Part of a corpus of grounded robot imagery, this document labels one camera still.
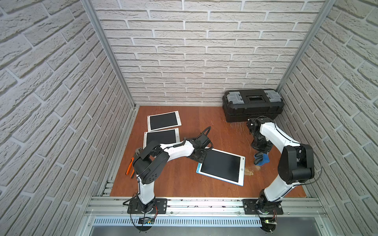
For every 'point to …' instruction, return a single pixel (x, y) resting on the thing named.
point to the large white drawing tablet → (162, 136)
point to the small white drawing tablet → (164, 121)
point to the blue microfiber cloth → (266, 160)
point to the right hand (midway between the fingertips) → (264, 151)
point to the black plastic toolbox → (239, 105)
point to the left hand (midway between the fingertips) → (200, 158)
